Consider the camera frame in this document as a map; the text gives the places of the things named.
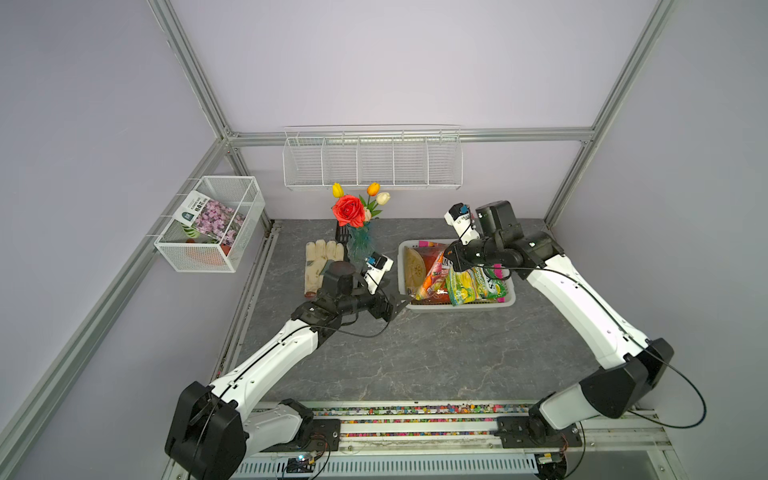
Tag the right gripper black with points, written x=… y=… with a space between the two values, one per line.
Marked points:
x=459 y=256

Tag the glass vase with flowers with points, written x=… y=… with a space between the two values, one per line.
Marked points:
x=354 y=216

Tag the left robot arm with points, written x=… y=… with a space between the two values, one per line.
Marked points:
x=215 y=427

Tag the orange white snack packet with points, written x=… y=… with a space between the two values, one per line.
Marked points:
x=433 y=288

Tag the cream work glove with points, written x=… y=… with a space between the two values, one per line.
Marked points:
x=317 y=255

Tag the aluminium mounting rail frame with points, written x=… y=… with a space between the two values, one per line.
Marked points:
x=449 y=439

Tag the white wire side basket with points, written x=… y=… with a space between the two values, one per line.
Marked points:
x=198 y=256

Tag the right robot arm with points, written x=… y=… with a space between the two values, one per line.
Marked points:
x=631 y=364

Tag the gold candy bag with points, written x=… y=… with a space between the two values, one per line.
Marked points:
x=414 y=272

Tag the green candy packet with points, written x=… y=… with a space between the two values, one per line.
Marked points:
x=474 y=286

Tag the purple flower seed packet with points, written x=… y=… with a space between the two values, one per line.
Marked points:
x=204 y=218

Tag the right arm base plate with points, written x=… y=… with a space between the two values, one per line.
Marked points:
x=519 y=432

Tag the pink fruit candy bag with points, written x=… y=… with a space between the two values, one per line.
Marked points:
x=430 y=244

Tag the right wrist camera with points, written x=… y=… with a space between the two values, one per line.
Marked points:
x=493 y=219

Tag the white wire wall shelf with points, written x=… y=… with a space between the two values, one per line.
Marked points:
x=400 y=159

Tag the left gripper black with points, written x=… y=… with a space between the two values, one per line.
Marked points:
x=388 y=312

